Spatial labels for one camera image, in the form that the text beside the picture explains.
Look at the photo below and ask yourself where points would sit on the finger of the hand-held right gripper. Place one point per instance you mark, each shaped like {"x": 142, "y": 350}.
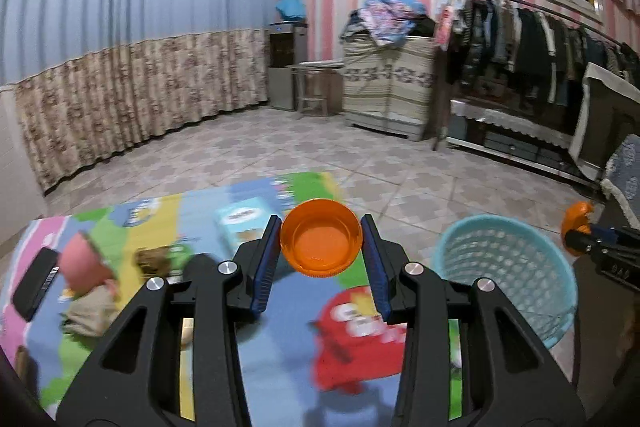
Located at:
{"x": 580, "y": 243}
{"x": 607, "y": 234}

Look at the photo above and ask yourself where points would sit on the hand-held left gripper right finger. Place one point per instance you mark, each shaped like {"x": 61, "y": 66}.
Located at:
{"x": 377, "y": 267}

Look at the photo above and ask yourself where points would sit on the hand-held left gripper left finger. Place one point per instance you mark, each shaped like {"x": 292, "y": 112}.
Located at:
{"x": 265, "y": 267}

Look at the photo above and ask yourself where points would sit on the orange plastic lid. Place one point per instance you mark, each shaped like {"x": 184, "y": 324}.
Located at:
{"x": 320, "y": 242}

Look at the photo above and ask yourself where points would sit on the teal plastic basket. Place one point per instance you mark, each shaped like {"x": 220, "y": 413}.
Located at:
{"x": 500, "y": 267}

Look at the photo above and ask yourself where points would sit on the brown paper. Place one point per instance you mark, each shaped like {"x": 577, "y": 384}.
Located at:
{"x": 152, "y": 261}

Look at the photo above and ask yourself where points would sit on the beige cloth pouch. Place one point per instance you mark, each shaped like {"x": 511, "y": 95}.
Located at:
{"x": 92, "y": 312}

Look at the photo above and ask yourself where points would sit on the teal tissue box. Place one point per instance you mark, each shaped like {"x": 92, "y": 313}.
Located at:
{"x": 240, "y": 219}

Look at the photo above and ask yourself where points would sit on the grey patterned cushion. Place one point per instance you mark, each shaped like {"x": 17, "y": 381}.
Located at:
{"x": 625, "y": 177}

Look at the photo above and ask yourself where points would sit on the cartoon printed blanket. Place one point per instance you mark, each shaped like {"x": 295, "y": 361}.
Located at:
{"x": 280, "y": 357}

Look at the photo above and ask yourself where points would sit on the dark screen with lace cover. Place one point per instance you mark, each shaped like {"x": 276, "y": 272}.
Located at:
{"x": 610, "y": 117}

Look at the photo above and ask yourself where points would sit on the low cabinet with lace cloth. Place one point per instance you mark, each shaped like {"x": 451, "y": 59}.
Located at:
{"x": 510, "y": 132}

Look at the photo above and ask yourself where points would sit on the patterned cloth covered cabinet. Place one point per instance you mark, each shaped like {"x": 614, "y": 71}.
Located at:
{"x": 385, "y": 92}

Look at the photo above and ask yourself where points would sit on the pink pig cup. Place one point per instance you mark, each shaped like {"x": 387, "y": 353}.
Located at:
{"x": 87, "y": 259}

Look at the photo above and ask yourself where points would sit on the small metal table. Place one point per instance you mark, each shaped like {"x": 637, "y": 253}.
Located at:
{"x": 315, "y": 82}

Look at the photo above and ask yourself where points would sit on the grey water dispenser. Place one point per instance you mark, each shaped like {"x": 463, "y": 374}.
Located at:
{"x": 285, "y": 67}

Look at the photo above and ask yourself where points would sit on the row of hanging clothes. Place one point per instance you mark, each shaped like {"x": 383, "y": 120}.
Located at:
{"x": 525, "y": 42}

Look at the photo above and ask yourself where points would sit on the black phone case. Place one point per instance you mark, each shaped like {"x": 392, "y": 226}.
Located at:
{"x": 35, "y": 284}

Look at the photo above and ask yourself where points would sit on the pile of clothes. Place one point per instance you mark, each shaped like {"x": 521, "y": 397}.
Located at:
{"x": 387, "y": 17}

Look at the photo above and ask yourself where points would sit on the pink hanging bag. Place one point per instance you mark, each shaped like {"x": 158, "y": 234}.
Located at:
{"x": 446, "y": 22}

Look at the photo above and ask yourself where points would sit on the blue cloth covered bottle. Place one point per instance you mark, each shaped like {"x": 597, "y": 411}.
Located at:
{"x": 291, "y": 9}

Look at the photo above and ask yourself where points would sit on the white cabinet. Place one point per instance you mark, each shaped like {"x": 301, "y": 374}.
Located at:
{"x": 15, "y": 167}

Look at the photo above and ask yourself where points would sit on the blue and floral curtain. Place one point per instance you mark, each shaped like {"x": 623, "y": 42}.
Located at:
{"x": 125, "y": 32}

